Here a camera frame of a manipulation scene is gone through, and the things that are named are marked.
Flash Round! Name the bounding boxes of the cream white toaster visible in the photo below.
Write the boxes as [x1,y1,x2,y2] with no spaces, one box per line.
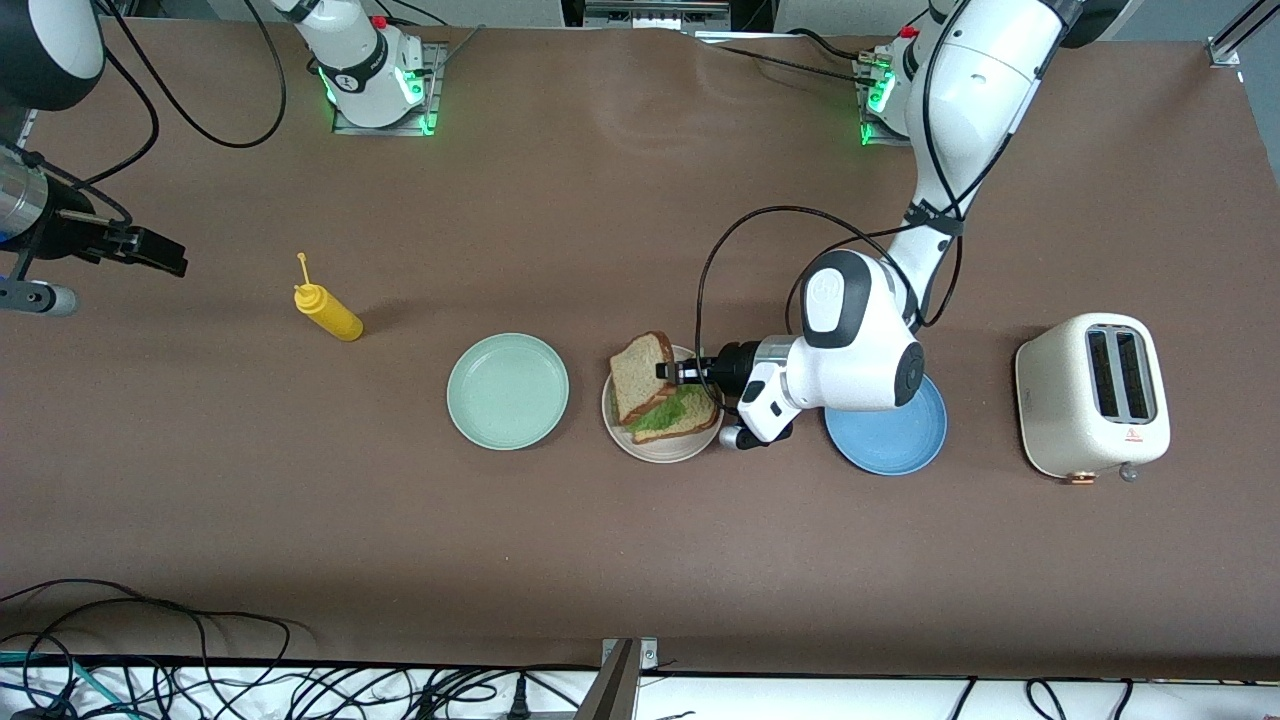
[1015,313,1172,487]

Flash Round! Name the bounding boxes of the aluminium frame profile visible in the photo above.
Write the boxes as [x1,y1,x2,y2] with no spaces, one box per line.
[1205,0,1280,69]

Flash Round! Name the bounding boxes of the beige plate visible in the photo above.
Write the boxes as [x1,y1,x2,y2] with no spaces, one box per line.
[601,344,725,465]

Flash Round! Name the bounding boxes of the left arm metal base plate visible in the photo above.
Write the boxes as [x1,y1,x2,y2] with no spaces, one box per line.
[858,55,916,149]

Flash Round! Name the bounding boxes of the mint green plate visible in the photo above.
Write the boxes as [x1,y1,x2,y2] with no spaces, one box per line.
[446,333,570,452]

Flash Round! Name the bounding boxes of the grey metal bracket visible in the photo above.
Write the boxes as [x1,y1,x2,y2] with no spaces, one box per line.
[575,638,661,720]

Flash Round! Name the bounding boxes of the black equipment with metal rail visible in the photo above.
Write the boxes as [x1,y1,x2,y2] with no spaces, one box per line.
[560,0,776,39]

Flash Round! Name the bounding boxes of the green lettuce leaf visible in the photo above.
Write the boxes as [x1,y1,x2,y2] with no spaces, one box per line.
[627,387,714,437]

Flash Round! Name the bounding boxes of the black cable on table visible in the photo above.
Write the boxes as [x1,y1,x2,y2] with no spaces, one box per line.
[690,28,876,86]

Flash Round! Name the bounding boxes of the tangled black cables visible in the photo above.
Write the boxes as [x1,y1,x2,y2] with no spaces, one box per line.
[0,578,601,720]

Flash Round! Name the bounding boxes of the brown table cover sheet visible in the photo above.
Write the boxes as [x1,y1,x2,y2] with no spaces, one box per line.
[0,18,1280,681]

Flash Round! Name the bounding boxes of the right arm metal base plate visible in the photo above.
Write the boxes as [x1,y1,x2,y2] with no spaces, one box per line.
[331,40,448,138]

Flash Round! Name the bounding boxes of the brown bread slice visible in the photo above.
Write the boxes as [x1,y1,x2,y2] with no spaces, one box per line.
[630,385,723,446]
[609,331,677,428]

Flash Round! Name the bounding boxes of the blue plate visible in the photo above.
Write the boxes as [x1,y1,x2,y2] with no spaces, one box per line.
[824,375,948,477]

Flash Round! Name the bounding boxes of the yellow squeeze bottle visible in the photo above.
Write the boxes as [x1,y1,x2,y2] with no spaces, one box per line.
[293,252,365,343]

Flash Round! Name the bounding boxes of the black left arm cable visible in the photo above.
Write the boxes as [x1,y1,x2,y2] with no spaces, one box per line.
[695,205,966,416]

